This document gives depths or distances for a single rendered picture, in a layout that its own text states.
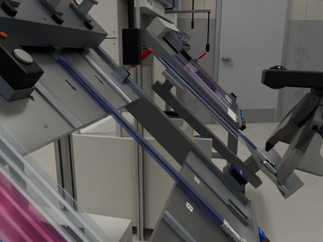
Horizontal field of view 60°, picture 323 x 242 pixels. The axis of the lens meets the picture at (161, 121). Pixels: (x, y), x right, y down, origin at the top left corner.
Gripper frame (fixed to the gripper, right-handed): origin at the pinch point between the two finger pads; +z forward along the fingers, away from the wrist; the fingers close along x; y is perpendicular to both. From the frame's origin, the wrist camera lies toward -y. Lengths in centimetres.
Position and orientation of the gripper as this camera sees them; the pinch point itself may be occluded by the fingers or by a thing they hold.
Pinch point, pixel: (267, 163)
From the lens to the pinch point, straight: 50.7
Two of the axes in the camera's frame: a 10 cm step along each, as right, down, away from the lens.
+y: 8.5, 5.2, -0.9
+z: -4.8, 8.2, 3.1
